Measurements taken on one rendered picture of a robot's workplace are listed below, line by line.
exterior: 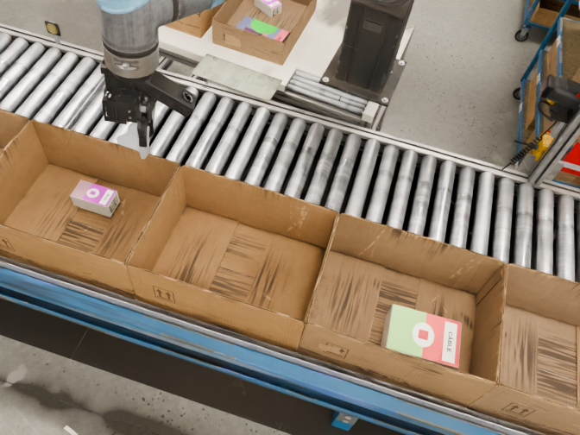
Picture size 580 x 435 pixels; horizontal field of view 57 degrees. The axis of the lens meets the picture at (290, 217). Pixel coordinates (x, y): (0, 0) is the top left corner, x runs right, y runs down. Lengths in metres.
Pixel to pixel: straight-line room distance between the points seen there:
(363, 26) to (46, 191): 1.08
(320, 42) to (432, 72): 1.36
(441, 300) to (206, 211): 0.63
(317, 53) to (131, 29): 1.29
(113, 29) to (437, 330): 0.89
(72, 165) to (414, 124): 1.99
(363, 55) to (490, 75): 1.73
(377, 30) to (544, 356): 1.08
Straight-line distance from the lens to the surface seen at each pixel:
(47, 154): 1.55
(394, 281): 1.37
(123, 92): 1.03
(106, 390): 2.18
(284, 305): 1.28
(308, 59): 2.07
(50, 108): 1.93
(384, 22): 1.82
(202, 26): 2.11
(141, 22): 0.90
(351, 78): 1.97
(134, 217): 1.42
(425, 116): 3.10
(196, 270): 1.32
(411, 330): 1.24
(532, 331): 1.44
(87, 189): 1.44
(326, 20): 2.28
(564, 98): 1.74
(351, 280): 1.34
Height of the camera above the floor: 2.05
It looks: 55 degrees down
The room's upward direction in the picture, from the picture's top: 10 degrees clockwise
